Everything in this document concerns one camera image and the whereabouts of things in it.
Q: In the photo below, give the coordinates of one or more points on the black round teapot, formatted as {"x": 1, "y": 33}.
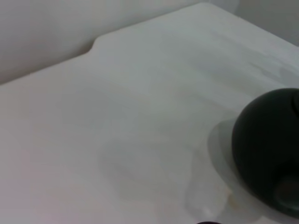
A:
{"x": 268, "y": 144}

